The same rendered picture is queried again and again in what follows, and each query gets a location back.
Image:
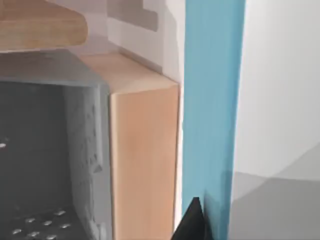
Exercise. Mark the pale wooden drawer front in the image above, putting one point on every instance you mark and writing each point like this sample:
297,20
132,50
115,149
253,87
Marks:
145,150

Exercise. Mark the light blue book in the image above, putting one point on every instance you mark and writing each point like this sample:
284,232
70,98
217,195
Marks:
210,100

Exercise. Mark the wooden cupboard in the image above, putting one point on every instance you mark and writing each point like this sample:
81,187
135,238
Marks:
40,23

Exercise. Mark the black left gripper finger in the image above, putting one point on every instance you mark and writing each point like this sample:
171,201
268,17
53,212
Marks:
192,222

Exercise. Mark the grey pierced drawer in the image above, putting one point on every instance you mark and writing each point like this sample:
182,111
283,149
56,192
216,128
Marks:
50,150

